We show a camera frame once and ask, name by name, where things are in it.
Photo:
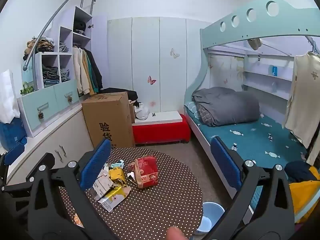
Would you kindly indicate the grey quilt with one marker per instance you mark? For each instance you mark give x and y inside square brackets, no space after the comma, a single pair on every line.
[225,107]

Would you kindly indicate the white wardrobe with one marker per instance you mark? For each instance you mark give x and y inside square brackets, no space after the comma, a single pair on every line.
[155,62]

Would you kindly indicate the black white wrapper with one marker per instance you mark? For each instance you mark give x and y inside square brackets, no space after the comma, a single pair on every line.
[130,176]

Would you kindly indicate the white yellow flattened carton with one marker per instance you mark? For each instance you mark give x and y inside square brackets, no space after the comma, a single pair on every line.
[111,197]

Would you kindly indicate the bed with teal sheet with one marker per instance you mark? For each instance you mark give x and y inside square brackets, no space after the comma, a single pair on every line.
[250,136]

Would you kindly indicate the white wall shelf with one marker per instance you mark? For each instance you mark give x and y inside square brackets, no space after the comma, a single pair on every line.
[267,77]

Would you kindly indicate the white low cabinet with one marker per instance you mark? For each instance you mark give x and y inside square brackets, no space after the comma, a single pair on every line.
[50,140]

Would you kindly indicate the white board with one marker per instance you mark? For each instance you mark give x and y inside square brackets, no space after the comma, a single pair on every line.
[160,117]

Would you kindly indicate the black hanging jacket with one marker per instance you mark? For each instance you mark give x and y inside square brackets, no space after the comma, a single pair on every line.
[96,70]

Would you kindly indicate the dark grey folded clothes pile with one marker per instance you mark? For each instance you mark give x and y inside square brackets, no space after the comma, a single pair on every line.
[51,76]

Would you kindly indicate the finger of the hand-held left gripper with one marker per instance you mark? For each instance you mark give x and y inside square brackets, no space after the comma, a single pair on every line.
[17,188]
[15,153]

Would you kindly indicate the white butterfly sticker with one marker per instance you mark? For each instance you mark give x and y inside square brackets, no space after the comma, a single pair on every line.
[174,53]

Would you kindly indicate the small teal wrapper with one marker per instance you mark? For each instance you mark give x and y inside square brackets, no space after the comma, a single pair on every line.
[117,164]

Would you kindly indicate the beige sweater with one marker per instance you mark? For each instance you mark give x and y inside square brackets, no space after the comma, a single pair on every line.
[300,92]

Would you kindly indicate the black bag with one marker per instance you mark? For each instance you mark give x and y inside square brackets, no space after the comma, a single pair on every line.
[122,93]

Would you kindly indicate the person's right hand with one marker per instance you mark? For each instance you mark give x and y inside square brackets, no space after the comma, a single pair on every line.
[175,233]

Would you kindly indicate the light green bunk bed frame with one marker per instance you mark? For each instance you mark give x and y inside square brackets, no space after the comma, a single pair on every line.
[250,27]

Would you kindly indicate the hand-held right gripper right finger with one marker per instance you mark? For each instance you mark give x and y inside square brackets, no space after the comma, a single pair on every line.
[225,162]

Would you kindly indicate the yellow jacket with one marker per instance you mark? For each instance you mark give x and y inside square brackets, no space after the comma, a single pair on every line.
[303,197]

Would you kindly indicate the brown folded clothes pile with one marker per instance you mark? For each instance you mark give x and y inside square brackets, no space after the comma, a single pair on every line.
[38,45]

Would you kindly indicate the pink butterfly sticker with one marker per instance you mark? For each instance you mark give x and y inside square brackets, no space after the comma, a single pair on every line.
[151,80]

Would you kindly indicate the large white plastic bag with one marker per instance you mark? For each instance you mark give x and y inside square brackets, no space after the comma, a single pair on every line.
[7,97]

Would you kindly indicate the brown cardboard box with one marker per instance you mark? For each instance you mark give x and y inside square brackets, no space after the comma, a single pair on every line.
[107,120]

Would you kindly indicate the small blue box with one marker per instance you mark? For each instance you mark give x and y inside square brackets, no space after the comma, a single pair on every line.
[274,70]

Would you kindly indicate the navy clothing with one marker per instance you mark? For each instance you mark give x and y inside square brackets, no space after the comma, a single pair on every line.
[297,171]

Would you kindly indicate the cream hanging garment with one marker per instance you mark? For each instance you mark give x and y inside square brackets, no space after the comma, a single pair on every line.
[81,72]

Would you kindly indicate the blue checked pillow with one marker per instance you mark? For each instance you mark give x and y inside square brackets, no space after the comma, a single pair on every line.
[192,110]

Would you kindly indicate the grey metal handrail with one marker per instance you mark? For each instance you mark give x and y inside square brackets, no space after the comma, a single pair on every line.
[45,30]

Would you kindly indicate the yellow crumpled packet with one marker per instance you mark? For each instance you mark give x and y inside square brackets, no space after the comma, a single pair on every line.
[117,176]

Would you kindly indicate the white cubby shelf unit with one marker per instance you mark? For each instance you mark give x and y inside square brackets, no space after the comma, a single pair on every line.
[50,105]

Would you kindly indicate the blue fabric bag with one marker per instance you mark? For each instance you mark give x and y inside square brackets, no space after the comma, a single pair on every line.
[10,133]

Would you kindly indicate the blue white torn carton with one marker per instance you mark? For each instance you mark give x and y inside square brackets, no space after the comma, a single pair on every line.
[102,182]

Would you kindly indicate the brown dotted tablecloth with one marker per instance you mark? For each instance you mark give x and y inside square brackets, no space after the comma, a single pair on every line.
[160,205]

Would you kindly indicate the black folded clothes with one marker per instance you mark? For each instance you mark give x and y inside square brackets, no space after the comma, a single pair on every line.
[80,26]

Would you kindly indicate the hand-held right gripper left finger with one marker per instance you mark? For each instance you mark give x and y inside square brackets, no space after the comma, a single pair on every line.
[96,163]

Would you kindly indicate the red bench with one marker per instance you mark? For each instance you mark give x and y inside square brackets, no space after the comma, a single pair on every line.
[160,131]

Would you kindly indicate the pink flower sticker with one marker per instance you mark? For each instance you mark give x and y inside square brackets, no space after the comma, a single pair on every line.
[152,103]

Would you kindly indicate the red paper bag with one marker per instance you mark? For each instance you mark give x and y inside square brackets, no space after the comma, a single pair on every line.
[146,171]

